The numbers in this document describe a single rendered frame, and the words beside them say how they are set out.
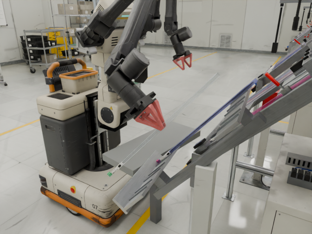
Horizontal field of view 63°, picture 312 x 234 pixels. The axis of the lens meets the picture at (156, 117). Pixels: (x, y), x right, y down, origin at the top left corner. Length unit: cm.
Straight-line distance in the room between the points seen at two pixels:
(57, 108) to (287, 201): 127
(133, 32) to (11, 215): 164
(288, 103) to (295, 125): 158
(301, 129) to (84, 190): 185
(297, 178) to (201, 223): 48
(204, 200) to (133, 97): 43
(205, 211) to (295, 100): 47
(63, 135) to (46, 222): 63
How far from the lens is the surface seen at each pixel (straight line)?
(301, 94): 94
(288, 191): 121
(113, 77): 71
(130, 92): 70
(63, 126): 165
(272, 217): 118
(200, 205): 92
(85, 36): 133
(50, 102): 166
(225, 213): 196
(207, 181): 85
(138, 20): 87
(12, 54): 812
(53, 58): 669
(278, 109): 96
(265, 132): 214
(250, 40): 993
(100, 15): 123
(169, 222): 184
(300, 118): 251
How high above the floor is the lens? 129
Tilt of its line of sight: 22 degrees down
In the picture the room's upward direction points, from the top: straight up
